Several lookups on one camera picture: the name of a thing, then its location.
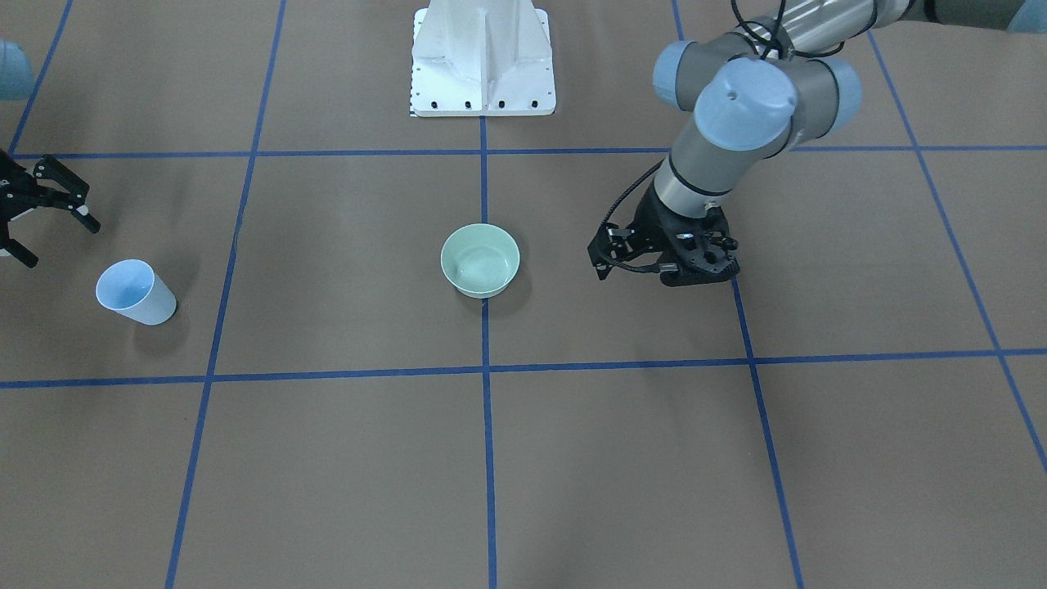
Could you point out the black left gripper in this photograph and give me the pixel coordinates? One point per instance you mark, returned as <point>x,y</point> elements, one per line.
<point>652,219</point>

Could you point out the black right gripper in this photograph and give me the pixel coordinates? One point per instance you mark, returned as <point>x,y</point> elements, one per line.
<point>10,196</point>

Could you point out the light blue plastic cup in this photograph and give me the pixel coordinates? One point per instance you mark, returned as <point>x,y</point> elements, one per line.
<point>133,289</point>

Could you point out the green bowl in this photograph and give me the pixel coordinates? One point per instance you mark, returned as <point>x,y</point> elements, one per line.
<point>480,260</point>

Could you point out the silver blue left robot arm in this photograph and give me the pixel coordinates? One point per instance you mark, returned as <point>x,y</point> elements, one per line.
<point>768,85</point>

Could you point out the brown paper table mat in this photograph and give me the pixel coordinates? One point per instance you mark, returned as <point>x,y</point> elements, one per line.
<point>864,407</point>

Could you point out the white camera stand base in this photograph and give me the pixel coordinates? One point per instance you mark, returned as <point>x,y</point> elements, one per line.
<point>482,59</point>

